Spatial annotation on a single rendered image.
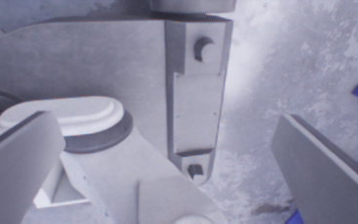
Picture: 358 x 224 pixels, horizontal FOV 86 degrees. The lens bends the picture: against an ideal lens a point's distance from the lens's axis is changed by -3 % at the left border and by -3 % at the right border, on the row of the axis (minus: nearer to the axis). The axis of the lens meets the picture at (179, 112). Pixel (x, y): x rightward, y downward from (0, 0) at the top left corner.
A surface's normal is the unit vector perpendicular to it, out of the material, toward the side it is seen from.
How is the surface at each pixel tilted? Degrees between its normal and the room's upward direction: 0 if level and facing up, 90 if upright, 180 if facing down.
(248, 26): 0
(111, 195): 90
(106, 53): 0
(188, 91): 0
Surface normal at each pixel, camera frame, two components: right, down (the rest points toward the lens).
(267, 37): 0.19, 0.50
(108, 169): 0.01, -0.86
